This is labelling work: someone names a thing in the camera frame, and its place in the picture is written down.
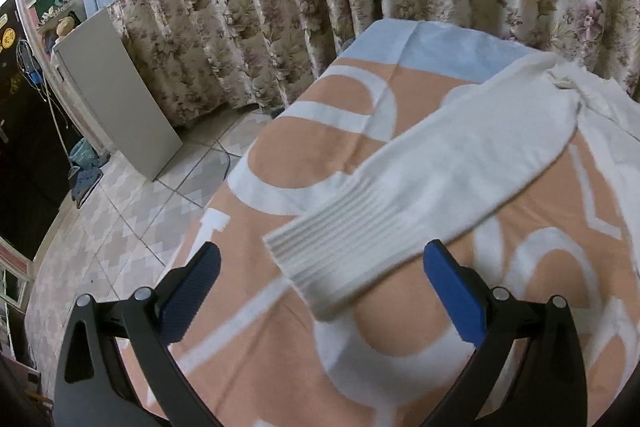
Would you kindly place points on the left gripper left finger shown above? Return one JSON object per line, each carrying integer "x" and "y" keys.
{"x": 93, "y": 387}

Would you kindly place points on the orange white lettered bedsheet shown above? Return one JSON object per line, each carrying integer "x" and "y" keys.
{"x": 256, "y": 355}

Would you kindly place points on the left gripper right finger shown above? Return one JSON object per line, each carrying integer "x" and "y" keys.
{"x": 549, "y": 387}

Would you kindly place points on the white knit sweater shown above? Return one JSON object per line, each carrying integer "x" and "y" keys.
{"x": 451, "y": 171}

